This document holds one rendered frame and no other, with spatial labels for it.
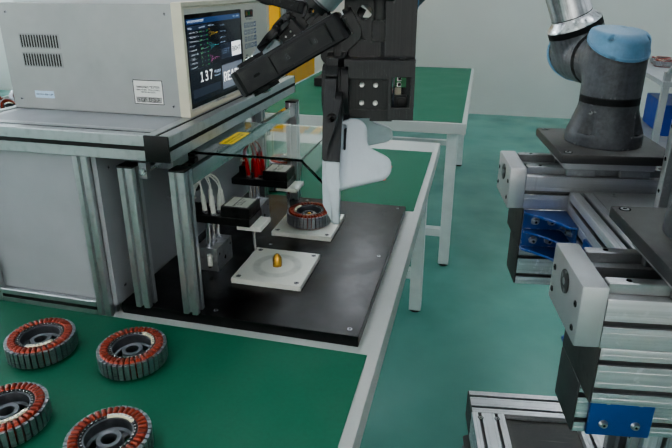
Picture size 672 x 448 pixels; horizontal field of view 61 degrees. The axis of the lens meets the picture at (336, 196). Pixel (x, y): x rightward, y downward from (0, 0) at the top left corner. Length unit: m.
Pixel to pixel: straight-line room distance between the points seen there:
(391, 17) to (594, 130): 0.82
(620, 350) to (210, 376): 0.61
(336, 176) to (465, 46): 5.92
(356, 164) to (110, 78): 0.76
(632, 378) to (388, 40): 0.58
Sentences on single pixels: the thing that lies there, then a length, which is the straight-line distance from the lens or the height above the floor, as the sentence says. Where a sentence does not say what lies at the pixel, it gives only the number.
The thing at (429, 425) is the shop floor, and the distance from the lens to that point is 2.02.
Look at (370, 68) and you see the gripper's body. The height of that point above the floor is 1.28.
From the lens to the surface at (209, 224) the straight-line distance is 1.23.
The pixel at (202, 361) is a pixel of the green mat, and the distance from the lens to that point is 1.03.
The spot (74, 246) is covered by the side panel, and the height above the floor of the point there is 0.89.
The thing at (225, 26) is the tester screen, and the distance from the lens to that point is 1.24.
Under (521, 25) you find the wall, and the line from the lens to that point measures 6.37.
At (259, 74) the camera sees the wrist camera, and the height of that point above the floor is 1.27.
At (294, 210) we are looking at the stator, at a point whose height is 0.82.
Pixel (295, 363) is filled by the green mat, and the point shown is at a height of 0.75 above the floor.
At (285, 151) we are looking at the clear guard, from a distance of 1.04.
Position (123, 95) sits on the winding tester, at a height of 1.15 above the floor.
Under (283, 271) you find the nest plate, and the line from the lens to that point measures 1.21.
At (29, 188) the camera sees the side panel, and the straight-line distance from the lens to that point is 1.20.
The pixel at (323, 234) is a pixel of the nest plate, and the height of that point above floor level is 0.78.
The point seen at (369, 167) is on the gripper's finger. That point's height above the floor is 1.20.
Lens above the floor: 1.35
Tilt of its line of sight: 21 degrees down
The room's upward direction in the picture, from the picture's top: straight up
